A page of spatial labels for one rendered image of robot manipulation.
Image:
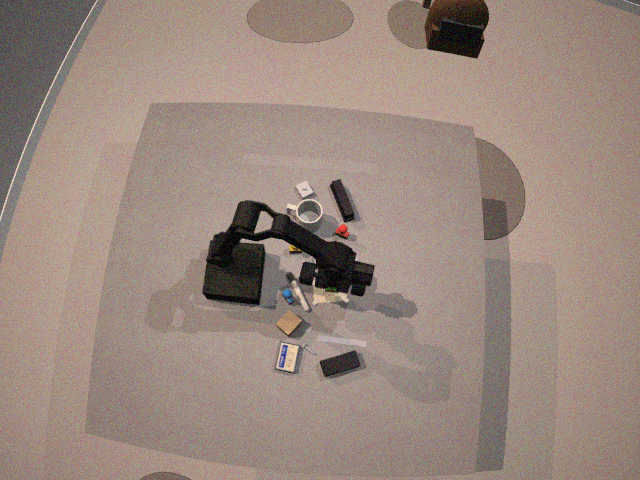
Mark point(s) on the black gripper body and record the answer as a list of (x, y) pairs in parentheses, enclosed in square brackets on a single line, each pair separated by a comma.
[(308, 273)]

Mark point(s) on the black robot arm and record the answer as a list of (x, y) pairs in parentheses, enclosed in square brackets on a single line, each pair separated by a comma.
[(336, 258)]

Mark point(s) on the cream inspection card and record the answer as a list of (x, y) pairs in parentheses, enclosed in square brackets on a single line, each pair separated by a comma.
[(320, 296)]

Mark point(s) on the grey flat bar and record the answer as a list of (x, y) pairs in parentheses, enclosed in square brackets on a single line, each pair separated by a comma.
[(353, 342)]

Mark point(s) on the grey mug with cream rim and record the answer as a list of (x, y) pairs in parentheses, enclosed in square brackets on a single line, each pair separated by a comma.
[(308, 214)]

